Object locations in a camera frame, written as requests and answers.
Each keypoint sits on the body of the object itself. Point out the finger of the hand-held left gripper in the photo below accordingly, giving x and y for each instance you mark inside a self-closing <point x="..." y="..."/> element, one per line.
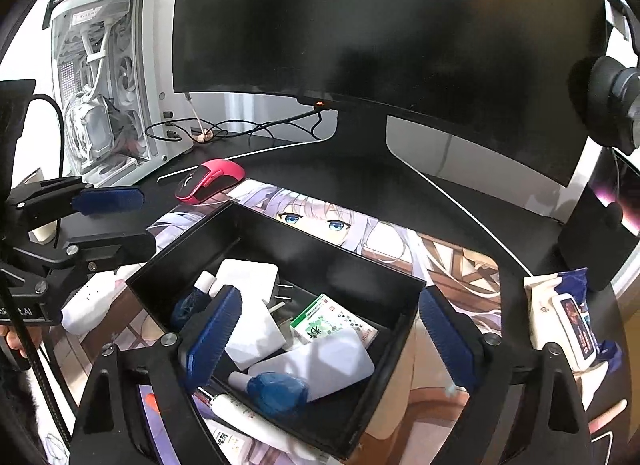
<point x="107" y="200"/>
<point x="110" y="247"/>

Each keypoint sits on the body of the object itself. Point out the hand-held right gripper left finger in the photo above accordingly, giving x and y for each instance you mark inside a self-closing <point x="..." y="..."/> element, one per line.
<point x="212" y="335"/>

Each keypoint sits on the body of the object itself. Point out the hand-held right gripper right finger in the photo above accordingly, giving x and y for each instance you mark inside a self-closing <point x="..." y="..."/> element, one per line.
<point x="450" y="340"/>

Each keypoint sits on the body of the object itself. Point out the white power adapter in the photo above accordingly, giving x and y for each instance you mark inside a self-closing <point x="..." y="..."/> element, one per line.
<point x="255" y="335"/>

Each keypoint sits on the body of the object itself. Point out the white and green medicine box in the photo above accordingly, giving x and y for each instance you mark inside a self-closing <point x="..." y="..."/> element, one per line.
<point x="325" y="322"/>

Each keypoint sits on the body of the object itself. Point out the white remote with coloured buttons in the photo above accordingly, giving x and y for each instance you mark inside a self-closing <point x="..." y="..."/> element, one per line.
<point x="330" y="360"/>

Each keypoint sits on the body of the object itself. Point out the black cardboard box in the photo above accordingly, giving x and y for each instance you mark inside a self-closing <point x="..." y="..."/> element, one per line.
<point x="350" y="270"/>

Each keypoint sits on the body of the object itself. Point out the person's left hand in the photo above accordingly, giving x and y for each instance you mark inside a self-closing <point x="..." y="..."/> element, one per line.
<point x="12" y="340"/>

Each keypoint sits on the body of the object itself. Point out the beige cup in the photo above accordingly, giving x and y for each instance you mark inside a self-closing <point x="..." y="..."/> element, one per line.
<point x="42" y="232"/>

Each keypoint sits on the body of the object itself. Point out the printed desk mat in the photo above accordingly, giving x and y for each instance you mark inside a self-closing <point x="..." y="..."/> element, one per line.
<point x="450" y="265"/>

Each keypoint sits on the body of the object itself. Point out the white tube with silver cap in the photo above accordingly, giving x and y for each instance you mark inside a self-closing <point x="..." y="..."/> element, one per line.
<point x="235" y="407"/>

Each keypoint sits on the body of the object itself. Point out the beige wet wipes packet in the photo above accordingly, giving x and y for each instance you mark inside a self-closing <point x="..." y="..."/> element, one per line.
<point x="540" y="310"/>

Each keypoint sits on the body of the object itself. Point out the white computer case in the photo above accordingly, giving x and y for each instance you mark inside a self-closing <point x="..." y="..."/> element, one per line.
<point x="100" y="95"/>

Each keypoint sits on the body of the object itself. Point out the red computer mouse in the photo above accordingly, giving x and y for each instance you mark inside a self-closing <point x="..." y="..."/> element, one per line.
<point x="215" y="175"/>

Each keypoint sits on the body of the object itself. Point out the black rectangular device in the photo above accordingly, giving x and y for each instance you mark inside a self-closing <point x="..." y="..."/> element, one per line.
<point x="585" y="240"/>

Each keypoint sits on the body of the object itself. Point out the black headphones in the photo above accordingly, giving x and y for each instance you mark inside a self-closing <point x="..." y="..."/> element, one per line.
<point x="605" y="95"/>

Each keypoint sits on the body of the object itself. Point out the black curved monitor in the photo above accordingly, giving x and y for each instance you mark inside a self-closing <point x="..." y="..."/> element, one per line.
<point x="375" y="20"/>

